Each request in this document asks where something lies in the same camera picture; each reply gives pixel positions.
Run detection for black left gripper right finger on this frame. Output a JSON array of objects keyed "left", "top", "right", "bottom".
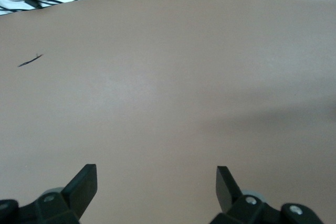
[{"left": 209, "top": 165, "right": 325, "bottom": 224}]

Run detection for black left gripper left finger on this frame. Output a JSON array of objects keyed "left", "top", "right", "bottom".
[{"left": 0, "top": 164, "right": 98, "bottom": 224}]

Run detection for brown table mat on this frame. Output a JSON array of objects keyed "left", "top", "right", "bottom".
[{"left": 0, "top": 0, "right": 336, "bottom": 224}]

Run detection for small black wire scrap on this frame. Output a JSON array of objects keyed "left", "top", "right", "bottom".
[{"left": 17, "top": 54, "right": 44, "bottom": 68}]

